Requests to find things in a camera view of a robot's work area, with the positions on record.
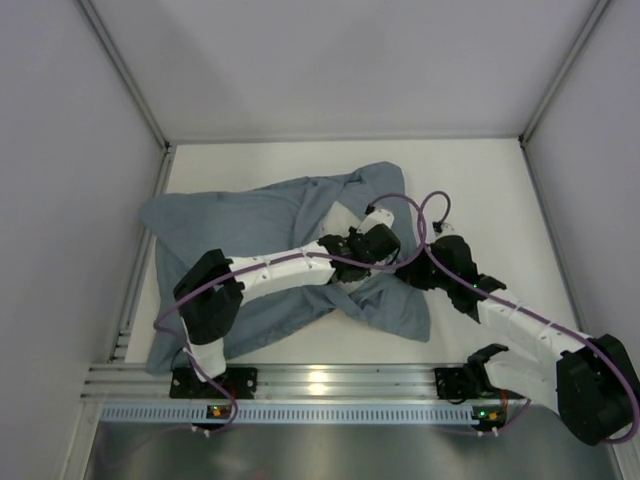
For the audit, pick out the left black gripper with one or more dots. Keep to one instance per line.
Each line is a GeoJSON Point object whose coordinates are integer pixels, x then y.
{"type": "Point", "coordinates": [353, 272]}

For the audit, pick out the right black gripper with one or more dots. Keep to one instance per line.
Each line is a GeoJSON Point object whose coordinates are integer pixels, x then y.
{"type": "Point", "coordinates": [413, 275]}

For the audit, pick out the blue pillowcase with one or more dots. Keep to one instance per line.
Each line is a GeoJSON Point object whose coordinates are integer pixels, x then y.
{"type": "Point", "coordinates": [276, 218]}

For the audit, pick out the white pillow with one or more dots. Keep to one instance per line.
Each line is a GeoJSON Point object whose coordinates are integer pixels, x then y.
{"type": "Point", "coordinates": [337, 221]}

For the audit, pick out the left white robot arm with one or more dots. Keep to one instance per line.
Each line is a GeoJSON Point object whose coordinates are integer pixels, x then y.
{"type": "Point", "coordinates": [212, 292]}

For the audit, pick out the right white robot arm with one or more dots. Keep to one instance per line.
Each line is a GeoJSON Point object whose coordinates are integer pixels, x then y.
{"type": "Point", "coordinates": [589, 382]}

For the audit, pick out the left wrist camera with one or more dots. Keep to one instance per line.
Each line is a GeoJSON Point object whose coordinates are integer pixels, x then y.
{"type": "Point", "coordinates": [376, 216]}

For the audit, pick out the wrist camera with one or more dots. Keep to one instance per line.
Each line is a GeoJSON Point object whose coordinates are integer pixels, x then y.
{"type": "Point", "coordinates": [443, 229]}
{"type": "Point", "coordinates": [376, 216]}

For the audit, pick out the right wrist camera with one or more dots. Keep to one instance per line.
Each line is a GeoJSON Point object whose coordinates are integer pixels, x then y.
{"type": "Point", "coordinates": [443, 229]}

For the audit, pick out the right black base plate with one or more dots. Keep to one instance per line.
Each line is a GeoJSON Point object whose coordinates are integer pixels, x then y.
{"type": "Point", "coordinates": [456, 384]}

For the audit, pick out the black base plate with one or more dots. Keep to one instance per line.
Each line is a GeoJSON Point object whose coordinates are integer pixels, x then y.
{"type": "Point", "coordinates": [456, 384]}
{"type": "Point", "coordinates": [239, 382]}

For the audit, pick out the slotted cable duct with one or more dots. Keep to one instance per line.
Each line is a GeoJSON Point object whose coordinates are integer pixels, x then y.
{"type": "Point", "coordinates": [338, 414]}

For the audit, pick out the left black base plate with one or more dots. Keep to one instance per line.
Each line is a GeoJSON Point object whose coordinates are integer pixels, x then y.
{"type": "Point", "coordinates": [239, 382]}

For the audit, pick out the aluminium mounting rail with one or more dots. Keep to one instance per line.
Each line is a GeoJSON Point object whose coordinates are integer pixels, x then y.
{"type": "Point", "coordinates": [280, 383]}

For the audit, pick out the right aluminium frame post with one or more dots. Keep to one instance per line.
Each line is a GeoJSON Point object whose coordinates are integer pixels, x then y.
{"type": "Point", "coordinates": [569, 60]}

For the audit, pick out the aluminium frame post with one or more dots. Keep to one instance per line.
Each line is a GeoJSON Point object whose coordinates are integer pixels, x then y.
{"type": "Point", "coordinates": [569, 60]}
{"type": "Point", "coordinates": [100, 30]}

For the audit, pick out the left aluminium frame post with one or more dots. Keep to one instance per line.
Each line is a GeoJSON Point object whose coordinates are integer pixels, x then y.
{"type": "Point", "coordinates": [100, 30]}

